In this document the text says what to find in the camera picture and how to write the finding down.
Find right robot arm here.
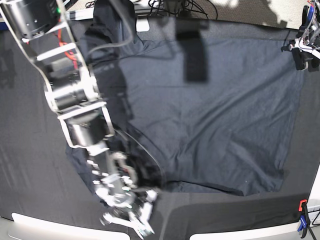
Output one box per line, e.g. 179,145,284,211
0,0,158,239

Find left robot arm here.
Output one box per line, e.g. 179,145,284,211
281,0,320,72

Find blue clamp top right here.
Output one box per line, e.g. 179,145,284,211
301,5,315,27

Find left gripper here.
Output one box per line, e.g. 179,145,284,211
281,38,320,72

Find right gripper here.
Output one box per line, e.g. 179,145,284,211
92,152,159,237

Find black table cover cloth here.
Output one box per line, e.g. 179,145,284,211
0,31,320,240

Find tangled black cables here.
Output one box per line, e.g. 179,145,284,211
134,0,221,20

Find dark navy t-shirt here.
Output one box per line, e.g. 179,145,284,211
79,0,304,196

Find white mount plate top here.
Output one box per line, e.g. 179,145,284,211
136,18,150,33

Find blue orange clamp bottom right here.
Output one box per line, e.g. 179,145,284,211
297,199,317,240

